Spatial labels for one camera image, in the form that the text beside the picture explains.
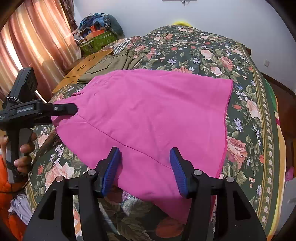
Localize pink pants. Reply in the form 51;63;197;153
52;69;232;223

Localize orange sleeve forearm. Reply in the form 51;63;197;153
0;156;27;240

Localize left hand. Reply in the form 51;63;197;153
1;133;37;175

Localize brown cardboard box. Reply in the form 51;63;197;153
52;48;113;94

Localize green patterned box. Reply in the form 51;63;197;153
79;31;117;57

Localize floral bedspread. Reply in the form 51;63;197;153
25;25;286;240

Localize olive green pants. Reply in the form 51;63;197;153
78;48;143;84

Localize pink striped curtain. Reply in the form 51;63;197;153
1;1;81;101

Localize striped cloth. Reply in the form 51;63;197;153
108;36;141;55

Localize pile of clothes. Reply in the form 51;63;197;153
72;13;124;40

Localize yellow object behind bed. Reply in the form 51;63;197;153
173;21;192;27

